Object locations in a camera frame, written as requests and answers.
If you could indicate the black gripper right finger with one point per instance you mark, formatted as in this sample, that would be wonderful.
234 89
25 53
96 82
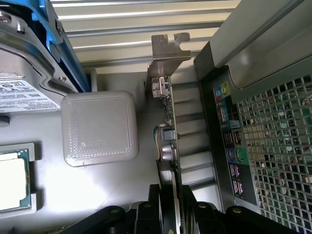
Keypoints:
191 214

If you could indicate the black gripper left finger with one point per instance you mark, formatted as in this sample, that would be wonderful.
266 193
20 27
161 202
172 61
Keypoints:
148 214

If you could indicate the CPU chip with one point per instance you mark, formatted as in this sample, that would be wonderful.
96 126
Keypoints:
12 180

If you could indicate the blue disk carrier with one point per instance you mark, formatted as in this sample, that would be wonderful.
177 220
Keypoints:
65 61

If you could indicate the open metal PC case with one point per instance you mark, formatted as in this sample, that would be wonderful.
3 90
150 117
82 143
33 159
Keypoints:
256 36

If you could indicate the silver hard disk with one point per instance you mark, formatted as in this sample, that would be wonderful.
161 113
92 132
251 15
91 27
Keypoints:
19 61

